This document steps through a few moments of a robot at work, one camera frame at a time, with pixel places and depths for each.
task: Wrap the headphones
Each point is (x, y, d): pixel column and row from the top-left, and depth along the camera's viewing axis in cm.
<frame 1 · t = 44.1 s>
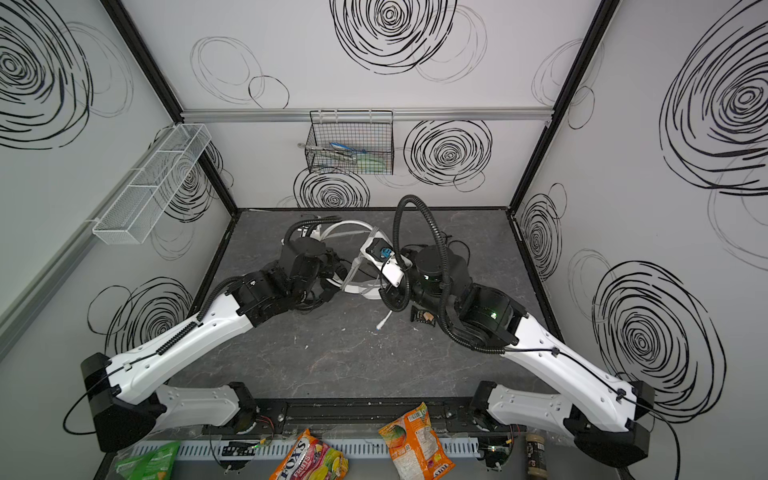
left hand: (326, 245, 72), fingers closed
right hand: (369, 259, 58), fingers closed
white gaming headset: (363, 290, 68), point 28 cm above the table

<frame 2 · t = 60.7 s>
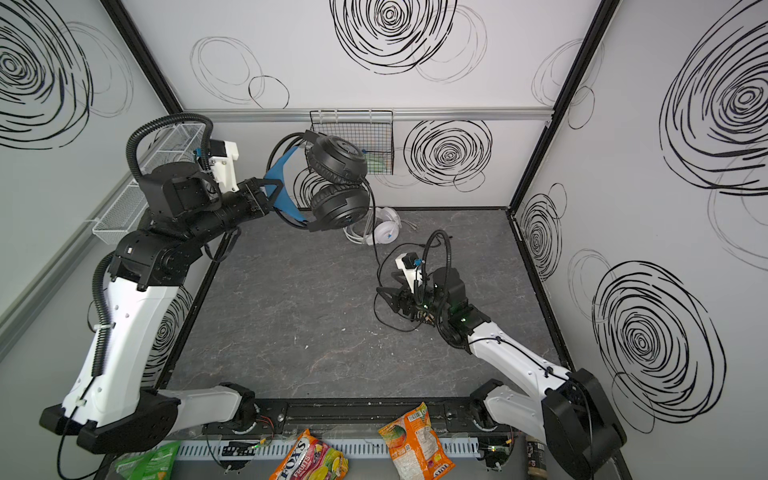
left hand: (281, 182, 57), fingers closed
right hand: (382, 282, 76), fingers open
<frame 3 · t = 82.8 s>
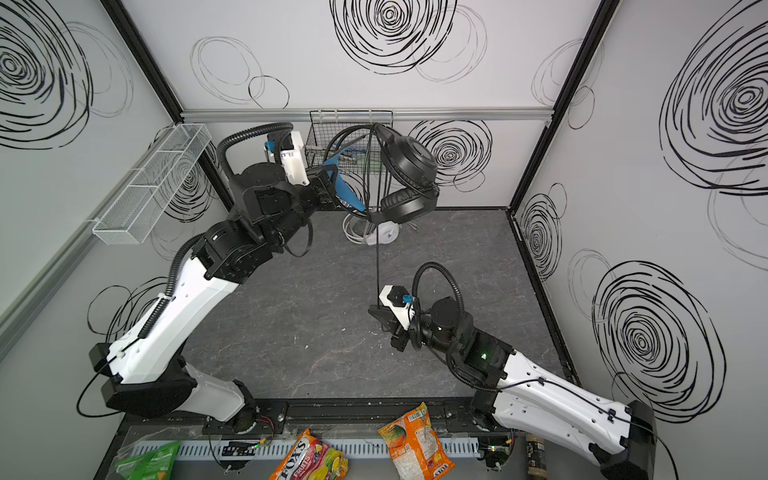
left hand: (336, 165, 55), fingers closed
right hand: (368, 311, 63), fingers closed
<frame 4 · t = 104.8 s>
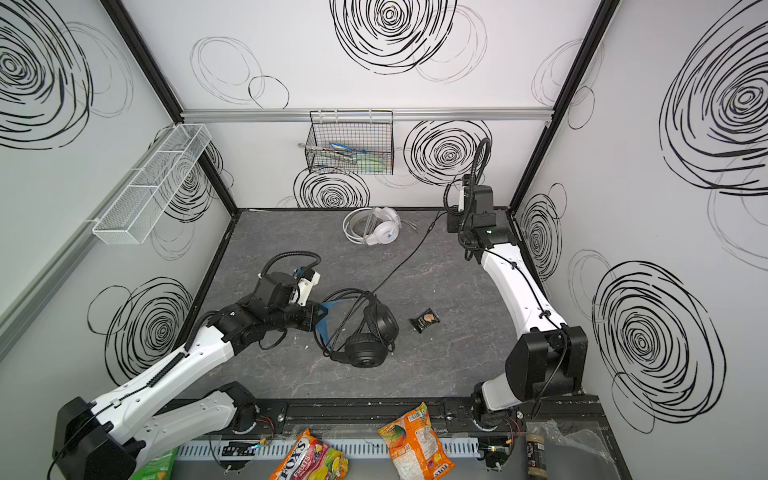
left hand: (328, 311, 77), fingers closed
right hand: (458, 207, 82), fingers closed
black blue gaming headset: (361, 349, 65), point 23 cm above the table
small dark snack packet: (425, 319, 91), point 2 cm above the table
